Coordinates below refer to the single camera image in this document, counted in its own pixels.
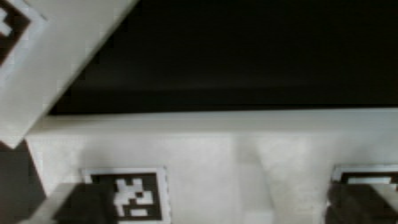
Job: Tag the white cabinet body box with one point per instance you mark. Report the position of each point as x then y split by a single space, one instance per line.
250 159

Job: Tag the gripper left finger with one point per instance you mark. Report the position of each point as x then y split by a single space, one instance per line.
79 205

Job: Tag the white cabinet door panel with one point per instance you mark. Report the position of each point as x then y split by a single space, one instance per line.
53 34

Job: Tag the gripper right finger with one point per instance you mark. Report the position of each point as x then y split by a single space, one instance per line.
358 206

